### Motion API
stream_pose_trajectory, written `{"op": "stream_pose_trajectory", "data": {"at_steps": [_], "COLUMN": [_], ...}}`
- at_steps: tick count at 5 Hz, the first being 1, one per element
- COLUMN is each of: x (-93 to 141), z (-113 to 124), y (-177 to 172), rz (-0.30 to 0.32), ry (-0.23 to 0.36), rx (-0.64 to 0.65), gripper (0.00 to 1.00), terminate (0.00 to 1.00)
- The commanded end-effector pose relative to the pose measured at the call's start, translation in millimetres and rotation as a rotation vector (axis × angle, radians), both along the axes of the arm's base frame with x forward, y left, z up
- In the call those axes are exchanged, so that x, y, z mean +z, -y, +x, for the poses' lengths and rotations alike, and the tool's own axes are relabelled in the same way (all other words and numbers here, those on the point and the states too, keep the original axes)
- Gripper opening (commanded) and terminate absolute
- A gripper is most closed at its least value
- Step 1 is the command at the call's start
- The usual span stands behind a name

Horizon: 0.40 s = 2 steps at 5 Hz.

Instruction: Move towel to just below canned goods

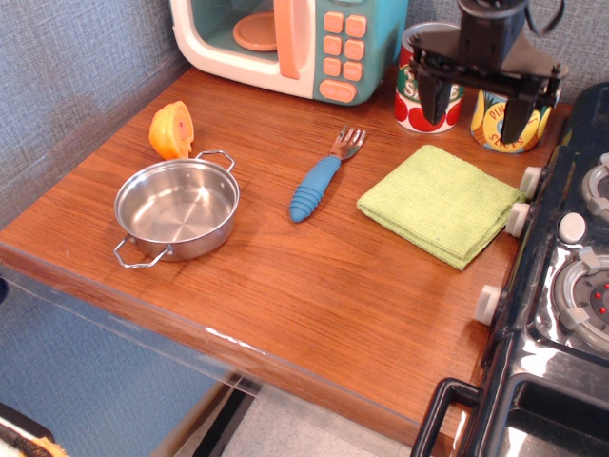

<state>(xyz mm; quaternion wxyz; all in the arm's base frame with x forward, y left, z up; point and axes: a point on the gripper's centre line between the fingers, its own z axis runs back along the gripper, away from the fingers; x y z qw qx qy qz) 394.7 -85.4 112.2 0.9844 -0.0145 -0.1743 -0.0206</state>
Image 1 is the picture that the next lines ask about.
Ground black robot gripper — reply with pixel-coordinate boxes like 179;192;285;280
409;1;567;144

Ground green towel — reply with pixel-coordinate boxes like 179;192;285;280
357;145;525;270

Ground pineapple slices can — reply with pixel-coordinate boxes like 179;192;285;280
470;90;552;154

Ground tomato sauce can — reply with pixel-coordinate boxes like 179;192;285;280
394;22;465;133

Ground teal toy microwave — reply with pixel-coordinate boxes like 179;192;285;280
169;0;408;106

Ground black toy stove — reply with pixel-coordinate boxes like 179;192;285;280
412;83;608;456

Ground orange plastic fruit half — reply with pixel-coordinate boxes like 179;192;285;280
148;101;194;160

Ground small steel pot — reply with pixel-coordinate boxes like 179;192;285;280
113;149;241;269

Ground orange black object corner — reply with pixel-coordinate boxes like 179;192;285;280
1;404;67;456

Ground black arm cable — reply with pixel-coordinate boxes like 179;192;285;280
524;0;566;36

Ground blue handled fork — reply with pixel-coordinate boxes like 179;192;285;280
289;126;366;223

